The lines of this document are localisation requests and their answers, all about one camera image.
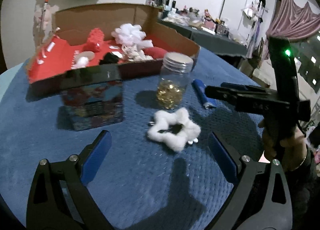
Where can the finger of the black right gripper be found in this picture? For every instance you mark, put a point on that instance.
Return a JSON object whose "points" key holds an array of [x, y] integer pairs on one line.
{"points": [[246, 88], [242, 100]]}

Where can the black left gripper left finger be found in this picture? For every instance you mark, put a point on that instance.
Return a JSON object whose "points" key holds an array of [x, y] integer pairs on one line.
{"points": [[59, 198]]}

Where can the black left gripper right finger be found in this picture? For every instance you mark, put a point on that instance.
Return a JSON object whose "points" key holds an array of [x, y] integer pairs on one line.
{"points": [[260, 197]]}

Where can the blue cloth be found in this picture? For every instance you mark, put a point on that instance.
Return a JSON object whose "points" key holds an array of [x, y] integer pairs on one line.
{"points": [[206, 102]]}

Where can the white fluffy star scrunchie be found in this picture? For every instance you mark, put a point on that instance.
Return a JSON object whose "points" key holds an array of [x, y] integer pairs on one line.
{"points": [[174, 129]]}

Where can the red soft pouch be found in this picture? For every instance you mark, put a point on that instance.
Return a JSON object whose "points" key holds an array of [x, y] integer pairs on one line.
{"points": [[155, 52]]}

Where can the white mesh bath pouf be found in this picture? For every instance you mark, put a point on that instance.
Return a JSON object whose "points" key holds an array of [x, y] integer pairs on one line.
{"points": [[130, 35]]}

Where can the red foam fruit net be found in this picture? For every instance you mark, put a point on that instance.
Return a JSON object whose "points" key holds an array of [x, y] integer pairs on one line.
{"points": [[94, 41]]}

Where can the person's right hand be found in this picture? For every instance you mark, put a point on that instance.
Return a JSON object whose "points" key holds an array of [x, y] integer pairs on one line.
{"points": [[291, 152]]}

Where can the dark cloth side table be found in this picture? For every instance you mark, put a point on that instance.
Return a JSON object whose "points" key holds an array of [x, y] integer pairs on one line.
{"points": [[219, 45]]}

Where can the glass jar with metal lid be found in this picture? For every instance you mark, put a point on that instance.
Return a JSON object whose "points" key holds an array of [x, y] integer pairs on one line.
{"points": [[173, 79]]}

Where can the white refrigerator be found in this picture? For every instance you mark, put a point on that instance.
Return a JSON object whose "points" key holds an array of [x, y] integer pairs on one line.
{"points": [[240, 17]]}

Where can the pink curtain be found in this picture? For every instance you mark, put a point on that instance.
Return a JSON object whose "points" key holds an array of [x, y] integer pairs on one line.
{"points": [[293, 22]]}

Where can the white knitted item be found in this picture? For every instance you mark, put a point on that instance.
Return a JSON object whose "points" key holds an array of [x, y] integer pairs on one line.
{"points": [[132, 54]]}

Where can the blue textured blanket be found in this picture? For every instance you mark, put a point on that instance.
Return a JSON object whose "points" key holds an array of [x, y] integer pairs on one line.
{"points": [[140, 184]]}

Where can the dark printed square box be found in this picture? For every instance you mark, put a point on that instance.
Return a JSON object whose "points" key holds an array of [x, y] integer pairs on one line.
{"points": [[93, 96]]}

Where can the red-lined cardboard box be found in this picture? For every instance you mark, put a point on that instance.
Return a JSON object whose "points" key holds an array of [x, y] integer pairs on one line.
{"points": [[72, 27]]}

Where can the pink plush toy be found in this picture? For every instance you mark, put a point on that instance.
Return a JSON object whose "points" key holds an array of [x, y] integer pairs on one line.
{"points": [[47, 22]]}

